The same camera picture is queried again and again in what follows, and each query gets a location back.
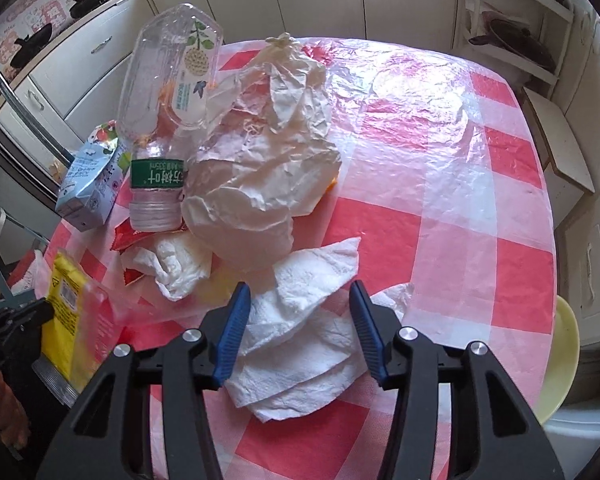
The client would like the clear plastic water bottle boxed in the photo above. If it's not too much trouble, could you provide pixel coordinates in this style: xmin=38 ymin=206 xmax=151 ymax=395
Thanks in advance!
xmin=116 ymin=3 xmax=225 ymax=142

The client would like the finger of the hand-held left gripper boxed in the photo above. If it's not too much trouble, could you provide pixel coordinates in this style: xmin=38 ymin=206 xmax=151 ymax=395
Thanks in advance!
xmin=0 ymin=299 xmax=56 ymax=331

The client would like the black frying pan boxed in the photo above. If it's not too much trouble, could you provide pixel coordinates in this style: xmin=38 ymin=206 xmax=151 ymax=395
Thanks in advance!
xmin=9 ymin=22 xmax=54 ymax=69
xmin=67 ymin=0 xmax=109 ymax=19

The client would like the yellow snack packet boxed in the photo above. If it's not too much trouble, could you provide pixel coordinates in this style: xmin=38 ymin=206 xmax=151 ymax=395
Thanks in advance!
xmin=32 ymin=250 xmax=128 ymax=408

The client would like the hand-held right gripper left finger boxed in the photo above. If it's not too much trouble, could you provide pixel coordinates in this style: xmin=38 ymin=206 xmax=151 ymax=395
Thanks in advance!
xmin=35 ymin=282 xmax=252 ymax=480

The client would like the dark wok with lid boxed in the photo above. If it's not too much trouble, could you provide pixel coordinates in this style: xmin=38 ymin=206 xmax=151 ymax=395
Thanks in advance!
xmin=469 ymin=10 xmax=557 ymax=72

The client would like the blue drink carton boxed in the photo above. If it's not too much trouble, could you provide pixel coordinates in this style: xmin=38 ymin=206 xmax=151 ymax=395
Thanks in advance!
xmin=55 ymin=121 xmax=132 ymax=232

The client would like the white plastic bag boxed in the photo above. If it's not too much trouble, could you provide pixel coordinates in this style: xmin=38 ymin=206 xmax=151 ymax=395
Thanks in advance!
xmin=181 ymin=34 xmax=343 ymax=275

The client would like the white paper towel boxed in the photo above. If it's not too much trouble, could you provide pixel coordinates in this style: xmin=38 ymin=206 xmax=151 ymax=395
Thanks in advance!
xmin=224 ymin=236 xmax=417 ymax=424

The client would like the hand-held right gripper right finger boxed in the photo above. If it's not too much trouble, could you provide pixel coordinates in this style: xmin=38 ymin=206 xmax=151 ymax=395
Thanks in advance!
xmin=349 ymin=280 xmax=566 ymax=480

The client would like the red and white cloth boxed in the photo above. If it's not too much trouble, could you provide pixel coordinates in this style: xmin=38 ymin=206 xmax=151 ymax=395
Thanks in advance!
xmin=9 ymin=249 xmax=50 ymax=295

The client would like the white plastic bucket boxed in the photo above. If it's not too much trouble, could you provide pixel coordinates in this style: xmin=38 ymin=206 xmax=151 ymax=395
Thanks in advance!
xmin=542 ymin=400 xmax=600 ymax=445

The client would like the pale yellow plastic stool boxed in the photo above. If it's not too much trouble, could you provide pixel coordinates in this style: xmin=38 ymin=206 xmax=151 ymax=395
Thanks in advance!
xmin=534 ymin=294 xmax=581 ymax=427

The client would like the white shelf rack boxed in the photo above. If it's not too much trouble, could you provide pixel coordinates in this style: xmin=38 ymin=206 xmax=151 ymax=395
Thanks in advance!
xmin=452 ymin=0 xmax=577 ymax=102

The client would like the white wooden stool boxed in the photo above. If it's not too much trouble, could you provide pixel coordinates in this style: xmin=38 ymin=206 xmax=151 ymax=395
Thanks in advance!
xmin=521 ymin=86 xmax=597 ymax=195

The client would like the green label plastic bottle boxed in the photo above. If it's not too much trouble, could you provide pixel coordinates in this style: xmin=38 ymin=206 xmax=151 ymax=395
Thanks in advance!
xmin=129 ymin=136 xmax=187 ymax=232

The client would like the red checked plastic tablecloth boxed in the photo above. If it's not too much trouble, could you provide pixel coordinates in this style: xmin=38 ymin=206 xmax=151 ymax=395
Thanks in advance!
xmin=45 ymin=35 xmax=559 ymax=480

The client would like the crumpled white tissue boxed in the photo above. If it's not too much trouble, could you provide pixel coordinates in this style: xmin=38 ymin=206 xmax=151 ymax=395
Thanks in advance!
xmin=124 ymin=232 xmax=214 ymax=302

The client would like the red snack wrapper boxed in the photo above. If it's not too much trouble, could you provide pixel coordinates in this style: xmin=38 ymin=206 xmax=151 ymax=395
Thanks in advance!
xmin=111 ymin=222 xmax=191 ymax=287

